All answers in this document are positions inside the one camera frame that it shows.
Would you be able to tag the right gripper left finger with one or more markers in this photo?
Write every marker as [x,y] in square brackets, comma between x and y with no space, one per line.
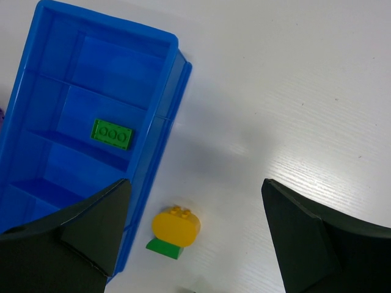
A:
[72,250]

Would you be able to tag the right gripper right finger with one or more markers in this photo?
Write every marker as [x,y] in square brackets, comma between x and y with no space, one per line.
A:
[320,249]

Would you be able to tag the green sloped lego brick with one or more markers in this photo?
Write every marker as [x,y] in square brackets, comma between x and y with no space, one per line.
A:
[164,248]

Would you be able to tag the yellow oval lego piece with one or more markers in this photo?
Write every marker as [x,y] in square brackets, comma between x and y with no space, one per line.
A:
[177,226]

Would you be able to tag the purple round lego piece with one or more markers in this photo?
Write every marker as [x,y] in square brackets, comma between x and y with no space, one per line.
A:
[2,117]

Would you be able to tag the blue divided plastic bin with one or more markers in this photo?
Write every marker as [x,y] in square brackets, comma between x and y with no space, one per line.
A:
[77,66]

